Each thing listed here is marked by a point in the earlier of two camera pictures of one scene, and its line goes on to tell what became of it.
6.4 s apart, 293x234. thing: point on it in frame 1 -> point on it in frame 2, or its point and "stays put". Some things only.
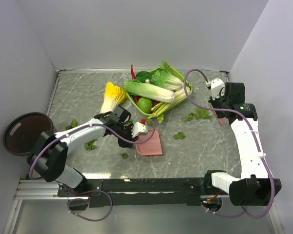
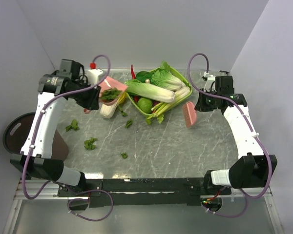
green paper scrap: (89, 145) stays put
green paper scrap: (124, 155) stays put
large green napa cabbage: (149, 91) stays put
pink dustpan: (153, 146) -> (109, 83)
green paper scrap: (190, 117) -> (110, 94)
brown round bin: (22, 132) stays put
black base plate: (136, 192) stays put
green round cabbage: (146, 104) stays put
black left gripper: (124, 143) -> (92, 102)
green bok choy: (163, 76) stays put
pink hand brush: (221, 121) -> (190, 113)
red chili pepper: (132, 72) stays put
